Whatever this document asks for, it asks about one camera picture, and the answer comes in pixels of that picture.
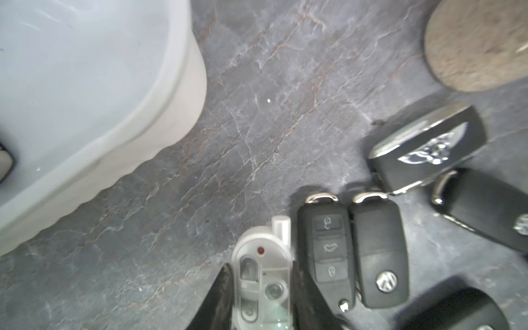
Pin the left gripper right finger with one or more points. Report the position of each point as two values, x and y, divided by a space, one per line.
310 309

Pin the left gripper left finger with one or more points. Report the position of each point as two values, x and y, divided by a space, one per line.
215 312

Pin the white car key fob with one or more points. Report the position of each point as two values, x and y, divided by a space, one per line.
262 262

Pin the black flip key with buttons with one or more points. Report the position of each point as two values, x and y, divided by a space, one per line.
325 250

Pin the black chrome Bentley key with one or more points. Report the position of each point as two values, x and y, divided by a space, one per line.
421 151

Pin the black key fob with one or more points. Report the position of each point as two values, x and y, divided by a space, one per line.
483 205

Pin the white storage box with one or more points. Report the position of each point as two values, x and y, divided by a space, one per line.
89 91

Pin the black VW flip key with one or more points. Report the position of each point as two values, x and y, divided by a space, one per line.
382 265

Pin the black key centre left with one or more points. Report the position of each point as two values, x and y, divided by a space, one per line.
469 308

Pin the round cork coaster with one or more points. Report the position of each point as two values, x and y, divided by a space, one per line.
473 46

